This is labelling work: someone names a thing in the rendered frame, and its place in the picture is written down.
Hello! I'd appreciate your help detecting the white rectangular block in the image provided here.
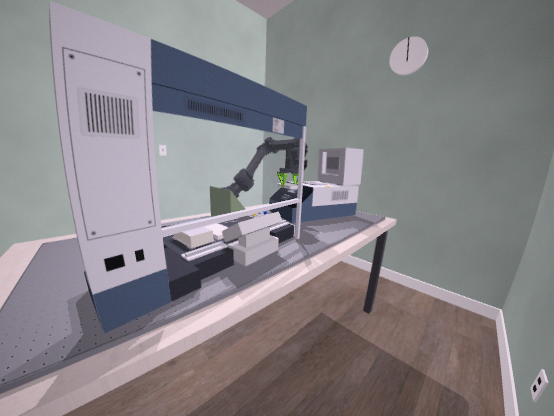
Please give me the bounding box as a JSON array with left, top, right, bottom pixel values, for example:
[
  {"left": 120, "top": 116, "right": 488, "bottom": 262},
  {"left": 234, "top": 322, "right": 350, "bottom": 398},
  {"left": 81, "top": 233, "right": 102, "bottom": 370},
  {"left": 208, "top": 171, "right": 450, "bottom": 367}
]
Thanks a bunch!
[{"left": 174, "top": 227, "right": 214, "bottom": 248}]

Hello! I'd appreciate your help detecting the grey flat base plate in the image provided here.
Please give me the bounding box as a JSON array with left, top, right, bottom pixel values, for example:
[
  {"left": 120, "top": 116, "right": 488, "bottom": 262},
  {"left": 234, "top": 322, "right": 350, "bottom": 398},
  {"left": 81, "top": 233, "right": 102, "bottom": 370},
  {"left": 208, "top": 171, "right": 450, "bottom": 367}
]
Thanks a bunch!
[{"left": 0, "top": 211, "right": 385, "bottom": 394}]

